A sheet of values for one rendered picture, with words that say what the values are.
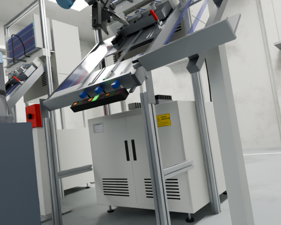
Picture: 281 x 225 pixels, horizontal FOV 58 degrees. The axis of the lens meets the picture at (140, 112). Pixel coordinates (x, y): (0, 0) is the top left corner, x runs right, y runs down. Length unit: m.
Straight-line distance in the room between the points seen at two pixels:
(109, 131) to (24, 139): 0.87
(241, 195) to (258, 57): 3.75
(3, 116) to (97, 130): 0.96
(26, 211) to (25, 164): 0.12
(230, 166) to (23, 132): 0.70
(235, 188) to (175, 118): 0.47
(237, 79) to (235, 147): 3.72
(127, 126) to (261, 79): 3.34
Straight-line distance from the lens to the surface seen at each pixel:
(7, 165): 0.76
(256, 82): 4.56
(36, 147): 1.93
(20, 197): 0.78
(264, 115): 4.51
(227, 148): 0.99
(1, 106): 0.79
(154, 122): 1.02
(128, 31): 1.62
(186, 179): 1.31
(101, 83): 1.17
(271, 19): 4.44
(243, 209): 1.02
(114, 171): 1.60
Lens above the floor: 0.47
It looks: 5 degrees up
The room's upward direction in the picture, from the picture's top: 8 degrees counter-clockwise
